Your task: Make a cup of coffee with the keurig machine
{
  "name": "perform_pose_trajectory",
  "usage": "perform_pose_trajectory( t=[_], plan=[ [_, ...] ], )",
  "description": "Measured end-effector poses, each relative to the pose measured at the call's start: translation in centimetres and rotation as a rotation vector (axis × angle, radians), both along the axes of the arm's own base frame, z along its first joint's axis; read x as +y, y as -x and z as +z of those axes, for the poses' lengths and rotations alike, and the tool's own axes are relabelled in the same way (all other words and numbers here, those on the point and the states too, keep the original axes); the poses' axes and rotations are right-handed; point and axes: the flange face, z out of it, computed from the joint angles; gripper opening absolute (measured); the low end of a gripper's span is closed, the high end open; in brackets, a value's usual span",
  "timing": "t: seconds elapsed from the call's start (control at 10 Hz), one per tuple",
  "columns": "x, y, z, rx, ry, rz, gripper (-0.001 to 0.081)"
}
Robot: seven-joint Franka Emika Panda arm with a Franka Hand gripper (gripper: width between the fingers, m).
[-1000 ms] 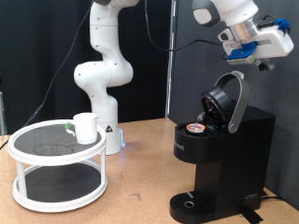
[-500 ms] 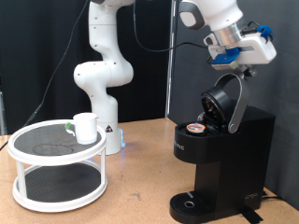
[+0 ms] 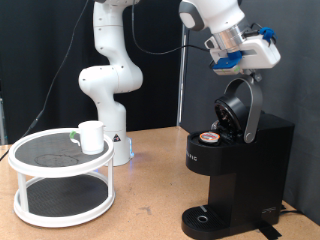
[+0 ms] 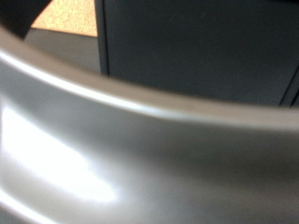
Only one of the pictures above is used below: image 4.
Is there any black Keurig coffee machine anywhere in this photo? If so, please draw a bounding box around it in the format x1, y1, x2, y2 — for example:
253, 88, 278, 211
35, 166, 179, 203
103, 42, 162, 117
0, 0, 299, 224

